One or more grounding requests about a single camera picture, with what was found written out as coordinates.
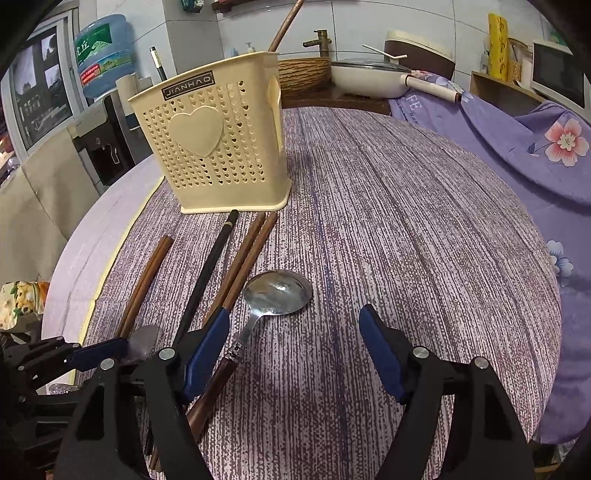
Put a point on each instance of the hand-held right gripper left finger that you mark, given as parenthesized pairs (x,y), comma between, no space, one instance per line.
(207,350)

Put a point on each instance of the dark wooden counter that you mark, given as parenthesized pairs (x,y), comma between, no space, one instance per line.
(332,104)

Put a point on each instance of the window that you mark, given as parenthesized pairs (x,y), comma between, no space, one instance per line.
(41,92)

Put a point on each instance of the white rolling pin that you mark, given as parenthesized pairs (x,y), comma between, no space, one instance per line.
(431,87)

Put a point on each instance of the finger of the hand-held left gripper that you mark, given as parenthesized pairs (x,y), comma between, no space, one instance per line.
(99,354)

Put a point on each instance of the white ladle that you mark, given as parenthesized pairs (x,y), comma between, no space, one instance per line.
(388,54)

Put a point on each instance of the white pump bottle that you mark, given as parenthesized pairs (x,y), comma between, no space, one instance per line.
(250,47)

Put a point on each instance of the pale lilac table cover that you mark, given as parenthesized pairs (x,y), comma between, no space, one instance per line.
(92,254)

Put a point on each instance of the woven basket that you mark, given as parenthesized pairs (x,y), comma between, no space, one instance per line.
(304,74)

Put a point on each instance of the green wall packet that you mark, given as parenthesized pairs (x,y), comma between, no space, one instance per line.
(191,4)

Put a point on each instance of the purple floral cloth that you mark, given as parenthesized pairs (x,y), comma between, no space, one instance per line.
(531,161)

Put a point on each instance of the grey metal spatula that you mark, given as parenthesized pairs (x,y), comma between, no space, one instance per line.
(141,342)

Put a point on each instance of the purple striped tablecloth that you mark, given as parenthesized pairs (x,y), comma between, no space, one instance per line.
(369,230)

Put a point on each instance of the white microwave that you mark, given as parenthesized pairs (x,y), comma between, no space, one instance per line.
(556,74)

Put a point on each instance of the cream perforated utensil holder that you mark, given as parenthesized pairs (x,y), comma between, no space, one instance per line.
(221,175)

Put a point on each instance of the white pan with glass lid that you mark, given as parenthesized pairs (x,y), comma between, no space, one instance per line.
(364,78)

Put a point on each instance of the floral printed packet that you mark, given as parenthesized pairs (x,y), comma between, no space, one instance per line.
(16,304)

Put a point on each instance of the beige cover cloth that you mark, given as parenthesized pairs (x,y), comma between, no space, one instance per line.
(41,207)

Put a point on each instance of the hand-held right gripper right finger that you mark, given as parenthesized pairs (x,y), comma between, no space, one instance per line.
(381,350)

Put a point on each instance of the yellow roll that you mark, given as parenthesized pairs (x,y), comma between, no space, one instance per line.
(498,46)

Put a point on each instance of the brass faucet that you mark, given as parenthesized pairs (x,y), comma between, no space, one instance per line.
(321,44)

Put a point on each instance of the water dispenser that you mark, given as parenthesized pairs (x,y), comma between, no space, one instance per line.
(104,152)

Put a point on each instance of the white and brown rice cooker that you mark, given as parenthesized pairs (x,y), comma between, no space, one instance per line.
(415,50)

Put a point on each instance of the blue water bottle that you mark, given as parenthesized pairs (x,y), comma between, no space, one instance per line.
(104,55)

